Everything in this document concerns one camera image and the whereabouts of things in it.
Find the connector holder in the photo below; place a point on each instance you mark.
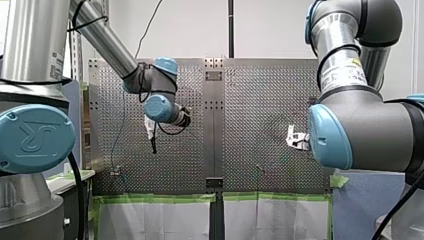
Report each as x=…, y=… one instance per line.
x=115, y=172

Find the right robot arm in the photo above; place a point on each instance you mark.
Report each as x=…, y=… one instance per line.
x=363, y=133

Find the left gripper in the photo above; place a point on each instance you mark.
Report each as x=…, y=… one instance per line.
x=153, y=143

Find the black upright pole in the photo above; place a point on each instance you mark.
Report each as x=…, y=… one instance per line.
x=231, y=28

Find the dark side cabinet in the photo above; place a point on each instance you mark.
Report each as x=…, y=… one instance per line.
x=71, y=206

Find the grey board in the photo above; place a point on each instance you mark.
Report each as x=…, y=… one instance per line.
x=366, y=206

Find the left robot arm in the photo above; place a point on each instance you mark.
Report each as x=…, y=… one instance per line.
x=36, y=43

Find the slotted metal strut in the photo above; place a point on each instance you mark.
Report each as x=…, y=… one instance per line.
x=76, y=53

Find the metal post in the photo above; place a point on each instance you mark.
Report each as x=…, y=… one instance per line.
x=260, y=169

